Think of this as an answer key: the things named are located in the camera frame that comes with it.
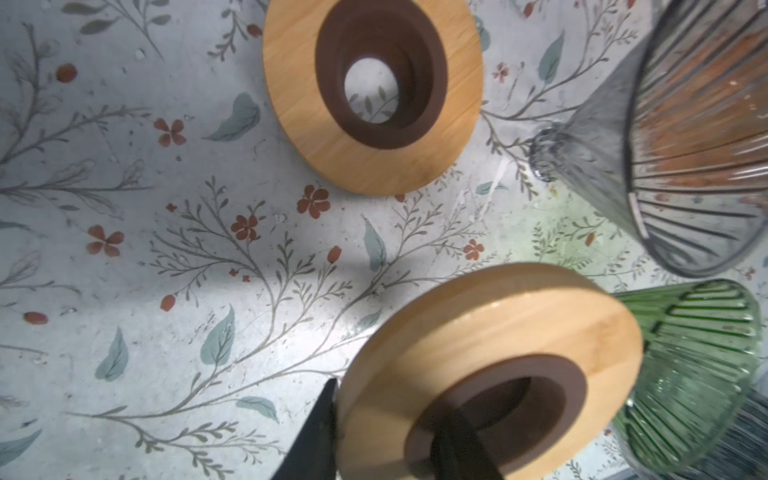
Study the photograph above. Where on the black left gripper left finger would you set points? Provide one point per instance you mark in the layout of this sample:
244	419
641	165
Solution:
312	455

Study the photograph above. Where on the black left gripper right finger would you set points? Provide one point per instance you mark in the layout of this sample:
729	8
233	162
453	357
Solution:
456	452

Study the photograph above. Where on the grey glass dripper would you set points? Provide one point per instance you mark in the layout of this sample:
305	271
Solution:
672	146

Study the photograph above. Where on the grey glass carafe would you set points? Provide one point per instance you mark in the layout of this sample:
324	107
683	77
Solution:
720	444

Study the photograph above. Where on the floral table mat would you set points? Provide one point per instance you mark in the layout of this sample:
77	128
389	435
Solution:
177	284

